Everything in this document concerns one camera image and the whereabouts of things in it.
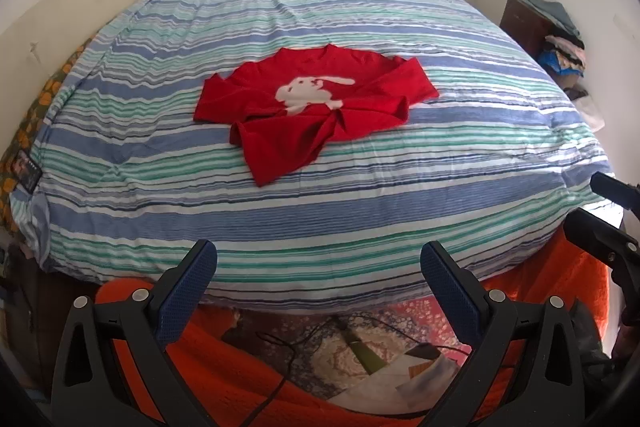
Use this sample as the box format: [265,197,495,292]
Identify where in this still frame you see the black cable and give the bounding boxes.
[235,314,476,427]

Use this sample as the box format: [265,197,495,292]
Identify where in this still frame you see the striped bedspread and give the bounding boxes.
[10,0,617,308]

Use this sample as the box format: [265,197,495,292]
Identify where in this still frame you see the white papers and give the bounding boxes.
[330,347,476,413]

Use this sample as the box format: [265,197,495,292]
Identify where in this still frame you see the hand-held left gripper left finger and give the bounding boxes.
[50,238,219,427]

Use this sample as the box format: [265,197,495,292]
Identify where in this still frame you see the red shirt with white print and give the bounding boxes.
[194,45,441,186]

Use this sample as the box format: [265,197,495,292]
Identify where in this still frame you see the teal folded cloth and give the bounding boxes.
[522,0,581,36]

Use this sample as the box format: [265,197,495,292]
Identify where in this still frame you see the beige headboard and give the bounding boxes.
[0,0,173,148]

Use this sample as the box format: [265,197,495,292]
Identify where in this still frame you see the olive green stick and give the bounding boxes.
[345,329,386,375]

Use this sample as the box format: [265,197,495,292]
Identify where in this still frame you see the pile of mixed clothes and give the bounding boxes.
[537,34,606,130]

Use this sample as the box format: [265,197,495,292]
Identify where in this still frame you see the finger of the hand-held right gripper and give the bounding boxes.
[564,208,640,269]
[590,172,640,214]

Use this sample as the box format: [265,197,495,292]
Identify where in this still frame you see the patterned rug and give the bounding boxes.
[220,297,481,408]

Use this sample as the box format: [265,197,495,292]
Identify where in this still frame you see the dark bed frame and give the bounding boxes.
[0,232,63,358]

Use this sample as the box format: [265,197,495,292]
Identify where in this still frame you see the orange blanket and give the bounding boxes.
[95,227,613,427]

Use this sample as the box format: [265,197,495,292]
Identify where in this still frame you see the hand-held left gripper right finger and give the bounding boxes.
[420,241,586,427]

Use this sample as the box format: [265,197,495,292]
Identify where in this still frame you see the dark wooden cabinet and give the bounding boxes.
[500,0,556,58]

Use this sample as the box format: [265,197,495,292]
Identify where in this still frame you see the black fabric label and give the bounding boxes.
[11,150,43,196]

